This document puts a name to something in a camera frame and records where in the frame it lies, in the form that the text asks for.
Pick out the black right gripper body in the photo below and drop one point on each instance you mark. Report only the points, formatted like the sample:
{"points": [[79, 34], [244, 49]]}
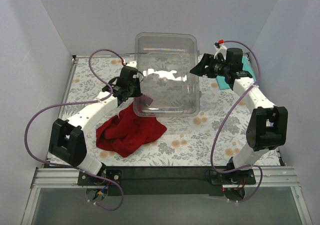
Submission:
{"points": [[207, 66]]}

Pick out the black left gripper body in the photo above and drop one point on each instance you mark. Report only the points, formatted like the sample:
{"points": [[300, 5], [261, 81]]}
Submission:
{"points": [[128, 92]]}

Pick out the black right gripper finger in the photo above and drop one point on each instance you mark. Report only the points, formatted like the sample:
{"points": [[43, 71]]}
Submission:
{"points": [[207, 59], [201, 70]]}

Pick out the clear plastic bin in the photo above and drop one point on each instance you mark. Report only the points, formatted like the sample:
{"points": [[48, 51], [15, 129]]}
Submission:
{"points": [[168, 88]]}

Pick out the red t shirt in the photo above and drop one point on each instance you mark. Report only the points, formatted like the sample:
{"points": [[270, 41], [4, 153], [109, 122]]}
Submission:
{"points": [[126, 132]]}

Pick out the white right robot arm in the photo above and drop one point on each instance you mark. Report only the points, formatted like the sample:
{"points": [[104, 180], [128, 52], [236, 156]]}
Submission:
{"points": [[267, 127]]}

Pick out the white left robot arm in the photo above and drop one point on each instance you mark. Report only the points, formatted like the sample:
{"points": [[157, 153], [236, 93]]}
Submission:
{"points": [[67, 140]]}

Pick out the floral tablecloth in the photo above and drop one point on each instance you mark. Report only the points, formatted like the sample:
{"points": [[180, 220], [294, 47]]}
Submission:
{"points": [[213, 136]]}

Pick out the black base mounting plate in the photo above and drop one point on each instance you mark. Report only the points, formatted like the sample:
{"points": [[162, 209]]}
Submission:
{"points": [[176, 180]]}

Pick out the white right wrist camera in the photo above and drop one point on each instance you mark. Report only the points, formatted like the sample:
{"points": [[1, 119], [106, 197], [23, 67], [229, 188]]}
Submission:
{"points": [[220, 46]]}

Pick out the aluminium frame rail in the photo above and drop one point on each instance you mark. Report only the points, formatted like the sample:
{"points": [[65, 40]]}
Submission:
{"points": [[272, 176]]}

